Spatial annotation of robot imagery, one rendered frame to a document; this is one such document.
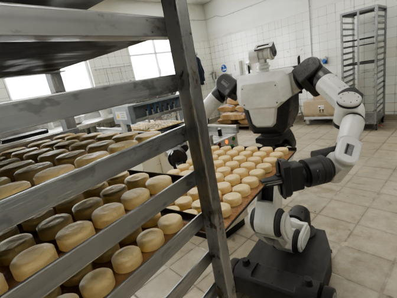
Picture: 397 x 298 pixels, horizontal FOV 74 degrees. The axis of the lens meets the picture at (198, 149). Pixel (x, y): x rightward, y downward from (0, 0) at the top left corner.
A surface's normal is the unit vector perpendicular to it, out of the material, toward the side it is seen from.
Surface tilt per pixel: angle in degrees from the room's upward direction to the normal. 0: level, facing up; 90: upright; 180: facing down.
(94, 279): 0
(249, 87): 91
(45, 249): 0
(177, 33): 90
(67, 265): 90
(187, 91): 90
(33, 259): 0
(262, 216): 57
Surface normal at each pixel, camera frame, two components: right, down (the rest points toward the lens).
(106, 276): -0.18, -0.95
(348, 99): -0.23, -0.66
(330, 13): -0.72, 0.31
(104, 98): 0.80, 0.03
